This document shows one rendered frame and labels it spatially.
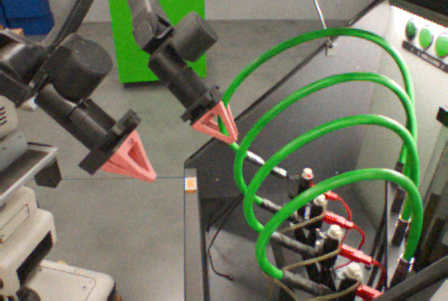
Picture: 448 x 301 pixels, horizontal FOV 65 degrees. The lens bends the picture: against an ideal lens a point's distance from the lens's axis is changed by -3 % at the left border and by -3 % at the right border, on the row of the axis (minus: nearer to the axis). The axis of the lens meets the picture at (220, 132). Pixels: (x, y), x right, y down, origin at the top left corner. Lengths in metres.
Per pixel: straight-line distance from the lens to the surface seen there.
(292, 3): 7.27
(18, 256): 1.19
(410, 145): 0.58
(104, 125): 0.53
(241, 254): 1.00
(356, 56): 1.03
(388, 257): 0.69
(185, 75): 0.63
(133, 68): 4.02
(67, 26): 1.05
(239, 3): 7.12
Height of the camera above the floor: 1.58
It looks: 30 degrees down
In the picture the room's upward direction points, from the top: straight up
